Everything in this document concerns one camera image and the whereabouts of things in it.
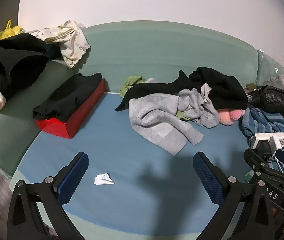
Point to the crumpled white paper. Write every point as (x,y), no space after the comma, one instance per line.
(103,179)

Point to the red box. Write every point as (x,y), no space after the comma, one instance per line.
(82,120)

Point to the yellow plastic bag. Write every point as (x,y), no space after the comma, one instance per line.
(9,32)

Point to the green cloth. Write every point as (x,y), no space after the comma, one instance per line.
(129,83)

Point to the blue striped cloth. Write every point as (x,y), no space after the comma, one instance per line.
(259,122)

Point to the pink plush toy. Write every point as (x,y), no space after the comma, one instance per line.
(228,117)

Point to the blue mat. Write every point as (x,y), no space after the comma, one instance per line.
(107,142)

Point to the cream printed cloth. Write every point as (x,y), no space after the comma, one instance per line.
(72,42)

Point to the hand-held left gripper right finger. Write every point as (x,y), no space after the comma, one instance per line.
(208,180)

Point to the black cloth on red box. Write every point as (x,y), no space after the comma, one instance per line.
(69,92)

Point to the black jacket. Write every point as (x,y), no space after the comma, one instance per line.
(14,57)

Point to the black mesh bag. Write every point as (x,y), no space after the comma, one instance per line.
(279,101)

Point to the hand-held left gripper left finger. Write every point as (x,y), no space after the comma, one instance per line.
(72,177)

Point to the black garment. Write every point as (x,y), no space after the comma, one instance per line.
(227,92)

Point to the grey sweater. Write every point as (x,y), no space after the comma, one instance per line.
(154,120)

